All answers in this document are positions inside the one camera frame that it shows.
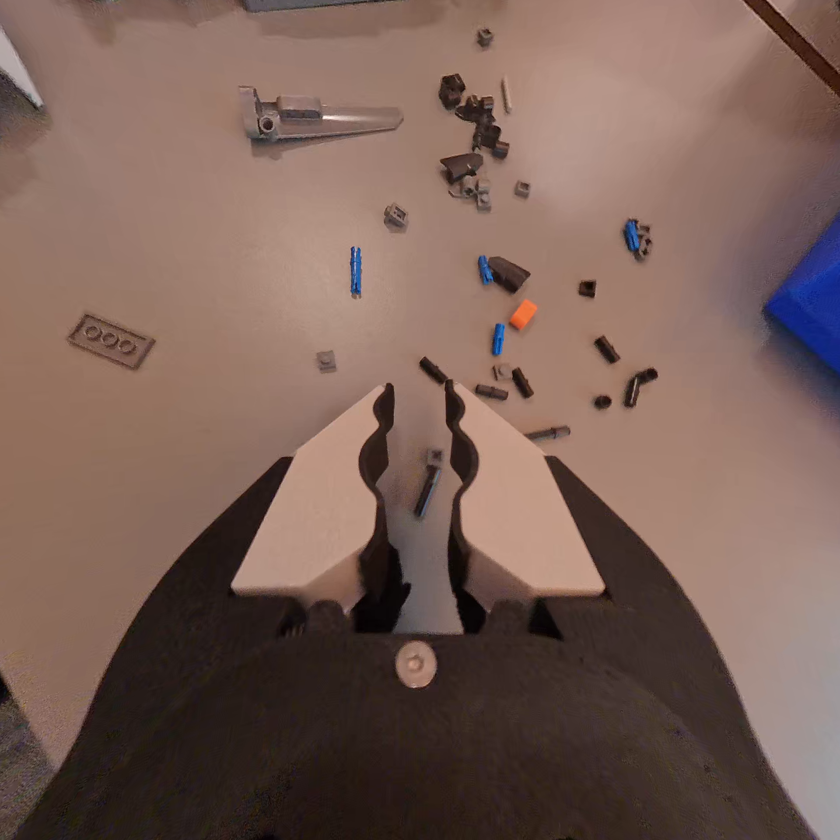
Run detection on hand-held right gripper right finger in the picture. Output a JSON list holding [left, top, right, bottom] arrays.
[[444, 379, 606, 609]]

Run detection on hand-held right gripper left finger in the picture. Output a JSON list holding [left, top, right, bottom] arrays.
[[231, 382, 396, 606]]

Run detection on small lego pieces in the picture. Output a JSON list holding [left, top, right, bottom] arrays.
[[315, 28, 659, 470]]

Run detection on short grey lego wedge assembly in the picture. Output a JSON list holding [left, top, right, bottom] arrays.
[[238, 85, 404, 142]]

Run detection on flat grey lego plate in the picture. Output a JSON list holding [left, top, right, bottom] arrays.
[[66, 314, 156, 370]]

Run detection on blue plastic bin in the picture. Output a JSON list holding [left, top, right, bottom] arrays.
[[763, 217, 840, 375]]

